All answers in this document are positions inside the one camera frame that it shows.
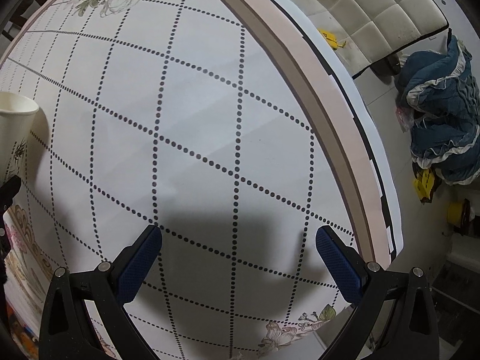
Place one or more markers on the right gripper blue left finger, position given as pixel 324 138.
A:
pixel 67 331

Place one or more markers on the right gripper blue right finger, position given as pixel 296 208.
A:
pixel 411 331

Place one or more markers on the white paper cup with plant print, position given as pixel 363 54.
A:
pixel 17 114

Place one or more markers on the yellow black object on floor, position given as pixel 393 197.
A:
pixel 425 183

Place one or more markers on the blue ruffled fabric pile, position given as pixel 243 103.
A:
pixel 443 95

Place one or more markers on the floral patterned tablecloth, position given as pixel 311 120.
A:
pixel 172 113

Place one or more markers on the yellow toy on chair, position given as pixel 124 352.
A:
pixel 331 39

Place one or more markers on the beige padded chair right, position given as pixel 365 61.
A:
pixel 368 31

